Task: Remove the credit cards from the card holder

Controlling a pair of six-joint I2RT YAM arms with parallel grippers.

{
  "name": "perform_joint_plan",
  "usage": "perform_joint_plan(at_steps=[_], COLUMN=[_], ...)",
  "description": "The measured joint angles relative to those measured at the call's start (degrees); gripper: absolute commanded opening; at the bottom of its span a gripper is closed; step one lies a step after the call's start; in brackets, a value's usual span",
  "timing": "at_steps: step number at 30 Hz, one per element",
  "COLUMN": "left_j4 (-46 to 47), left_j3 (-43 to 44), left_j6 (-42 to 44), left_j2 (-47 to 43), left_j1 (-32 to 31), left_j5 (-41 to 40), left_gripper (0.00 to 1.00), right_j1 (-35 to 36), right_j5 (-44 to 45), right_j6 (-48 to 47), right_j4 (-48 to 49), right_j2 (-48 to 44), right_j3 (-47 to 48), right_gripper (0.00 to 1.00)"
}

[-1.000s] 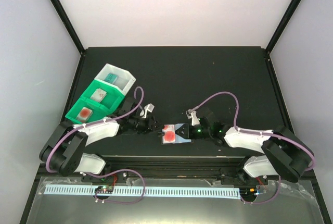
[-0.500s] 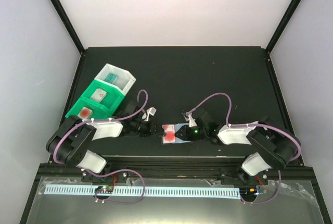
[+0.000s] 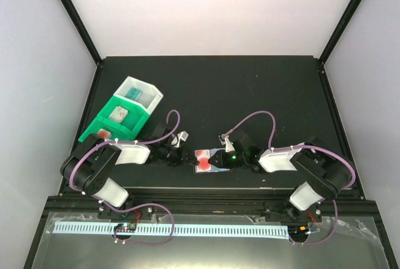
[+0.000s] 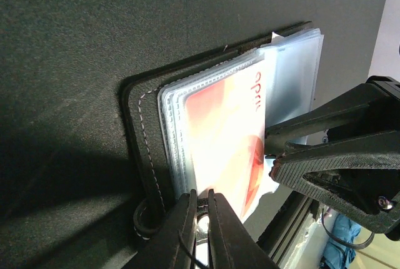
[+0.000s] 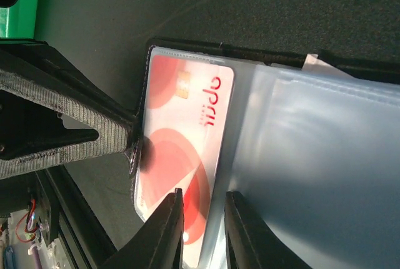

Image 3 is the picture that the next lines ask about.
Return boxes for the green bin middle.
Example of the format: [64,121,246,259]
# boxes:
[98,96,149,138]

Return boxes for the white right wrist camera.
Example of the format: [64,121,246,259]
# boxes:
[219,134,235,153]

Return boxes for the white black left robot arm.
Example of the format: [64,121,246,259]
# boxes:
[60,123,199,218]

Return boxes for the green bin near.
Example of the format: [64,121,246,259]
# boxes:
[78,117,133,142]

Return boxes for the black right frame post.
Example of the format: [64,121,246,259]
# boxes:
[319,0,363,64]

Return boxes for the red circle card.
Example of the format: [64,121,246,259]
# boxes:
[194,150,212,173]
[97,128,112,139]

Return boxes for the controller board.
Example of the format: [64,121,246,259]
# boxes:
[113,223,137,235]
[287,225,317,236]

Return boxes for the white bin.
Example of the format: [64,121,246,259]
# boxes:
[113,76,164,115]

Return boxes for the teal card in white bin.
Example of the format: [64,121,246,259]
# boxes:
[125,88,143,101]

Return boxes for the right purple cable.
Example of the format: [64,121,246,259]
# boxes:
[218,111,358,246]

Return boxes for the left controller board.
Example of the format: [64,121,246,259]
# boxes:
[113,223,137,235]

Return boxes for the white slotted cable duct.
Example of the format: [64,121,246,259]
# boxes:
[52,221,289,240]

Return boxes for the red circle card in bin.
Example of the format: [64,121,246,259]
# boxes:
[97,128,112,139]

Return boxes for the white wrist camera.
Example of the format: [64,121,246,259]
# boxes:
[171,131,189,148]
[219,134,235,153]

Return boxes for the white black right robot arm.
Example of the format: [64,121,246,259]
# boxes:
[207,131,356,221]

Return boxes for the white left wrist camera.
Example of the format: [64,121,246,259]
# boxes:
[171,131,189,148]

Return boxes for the white card in green bin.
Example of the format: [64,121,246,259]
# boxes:
[108,106,129,124]

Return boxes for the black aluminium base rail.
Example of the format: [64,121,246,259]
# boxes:
[46,188,380,220]

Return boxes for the black left frame post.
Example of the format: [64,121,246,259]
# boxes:
[60,0,103,66]

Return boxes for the right controller board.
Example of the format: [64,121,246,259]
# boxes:
[287,225,317,236]

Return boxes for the black frame post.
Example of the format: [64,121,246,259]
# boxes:
[319,0,363,64]
[60,0,103,66]

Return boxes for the green bin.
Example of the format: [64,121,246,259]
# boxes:
[98,96,149,138]
[78,117,133,142]

